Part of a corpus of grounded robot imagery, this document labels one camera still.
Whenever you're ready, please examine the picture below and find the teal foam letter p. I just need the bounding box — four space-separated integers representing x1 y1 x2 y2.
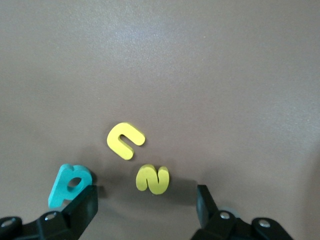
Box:
47 163 94 209

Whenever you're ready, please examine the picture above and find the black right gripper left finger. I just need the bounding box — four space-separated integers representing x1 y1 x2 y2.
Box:
0 185 99 240

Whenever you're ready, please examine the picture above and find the yellow foam letter s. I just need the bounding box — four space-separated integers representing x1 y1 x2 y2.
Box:
135 164 170 195

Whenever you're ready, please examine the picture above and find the yellow foam letter u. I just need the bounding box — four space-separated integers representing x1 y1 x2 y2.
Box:
106 121 146 161

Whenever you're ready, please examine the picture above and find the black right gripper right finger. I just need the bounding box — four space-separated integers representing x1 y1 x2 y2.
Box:
191 184 293 240

